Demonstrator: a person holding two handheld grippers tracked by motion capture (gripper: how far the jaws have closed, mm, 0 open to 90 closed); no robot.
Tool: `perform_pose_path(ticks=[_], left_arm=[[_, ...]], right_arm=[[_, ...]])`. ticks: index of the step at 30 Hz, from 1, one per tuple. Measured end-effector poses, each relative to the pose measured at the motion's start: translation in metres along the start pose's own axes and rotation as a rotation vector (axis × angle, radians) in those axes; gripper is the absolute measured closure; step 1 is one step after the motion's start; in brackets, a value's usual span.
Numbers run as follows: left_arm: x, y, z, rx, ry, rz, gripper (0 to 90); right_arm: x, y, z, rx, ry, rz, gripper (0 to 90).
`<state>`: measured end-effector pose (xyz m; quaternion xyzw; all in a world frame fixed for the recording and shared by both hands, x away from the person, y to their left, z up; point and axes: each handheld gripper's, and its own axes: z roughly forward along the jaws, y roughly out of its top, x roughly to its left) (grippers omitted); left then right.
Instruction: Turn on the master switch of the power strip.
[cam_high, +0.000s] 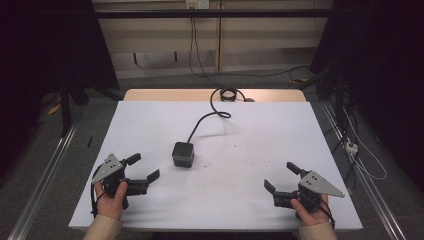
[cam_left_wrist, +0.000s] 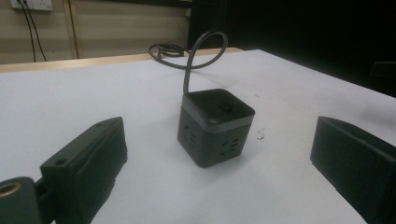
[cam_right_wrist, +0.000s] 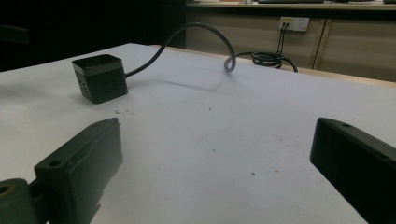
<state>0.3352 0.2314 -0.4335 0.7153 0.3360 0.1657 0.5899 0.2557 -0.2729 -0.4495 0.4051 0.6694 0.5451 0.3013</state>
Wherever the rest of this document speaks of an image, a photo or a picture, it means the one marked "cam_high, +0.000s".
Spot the hand-held gripper black cable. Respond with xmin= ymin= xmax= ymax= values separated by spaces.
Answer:
xmin=89 ymin=164 xmax=107 ymax=220
xmin=306 ymin=191 xmax=336 ymax=231

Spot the black horizontal frame bar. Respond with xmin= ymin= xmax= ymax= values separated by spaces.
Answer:
xmin=94 ymin=8 xmax=335 ymax=20

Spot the person's left hand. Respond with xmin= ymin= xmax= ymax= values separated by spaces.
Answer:
xmin=94 ymin=181 xmax=129 ymax=222

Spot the metal floor rail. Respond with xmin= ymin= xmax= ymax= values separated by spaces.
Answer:
xmin=7 ymin=121 xmax=80 ymax=240
xmin=320 ymin=100 xmax=408 ymax=240

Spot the black metal stand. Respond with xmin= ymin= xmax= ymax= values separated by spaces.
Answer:
xmin=58 ymin=76 xmax=74 ymax=138

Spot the black hanging wall cable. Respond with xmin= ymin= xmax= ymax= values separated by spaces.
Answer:
xmin=188 ymin=8 xmax=222 ymax=88

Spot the black adapter cable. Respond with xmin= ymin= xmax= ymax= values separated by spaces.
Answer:
xmin=186 ymin=87 xmax=256 ymax=145

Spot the left hand-held gripper black cable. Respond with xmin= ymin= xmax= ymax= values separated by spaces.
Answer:
xmin=89 ymin=164 xmax=107 ymax=220

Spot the black curtain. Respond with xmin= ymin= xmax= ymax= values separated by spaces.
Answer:
xmin=309 ymin=0 xmax=424 ymax=183
xmin=0 ymin=0 xmax=121 ymax=188

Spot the person's right hand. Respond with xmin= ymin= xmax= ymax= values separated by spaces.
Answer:
xmin=289 ymin=194 xmax=332 ymax=228

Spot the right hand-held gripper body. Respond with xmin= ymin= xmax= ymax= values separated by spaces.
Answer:
xmin=272 ymin=169 xmax=346 ymax=213

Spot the black cube power adapter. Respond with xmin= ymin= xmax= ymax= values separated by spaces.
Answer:
xmin=171 ymin=141 xmax=196 ymax=169

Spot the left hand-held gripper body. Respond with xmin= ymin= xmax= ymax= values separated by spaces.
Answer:
xmin=91 ymin=152 xmax=150 ymax=211

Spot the white floor cable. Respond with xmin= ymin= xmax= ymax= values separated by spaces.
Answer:
xmin=342 ymin=107 xmax=388 ymax=182

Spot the white table cover board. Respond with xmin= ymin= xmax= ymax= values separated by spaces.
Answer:
xmin=68 ymin=100 xmax=364 ymax=232

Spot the white power strip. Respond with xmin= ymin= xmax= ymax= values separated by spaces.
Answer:
xmin=344 ymin=141 xmax=360 ymax=156

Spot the right hand-held gripper black cable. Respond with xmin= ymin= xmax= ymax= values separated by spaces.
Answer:
xmin=306 ymin=191 xmax=336 ymax=231

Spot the white wall socket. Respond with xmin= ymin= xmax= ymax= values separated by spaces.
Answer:
xmin=185 ymin=0 xmax=211 ymax=10

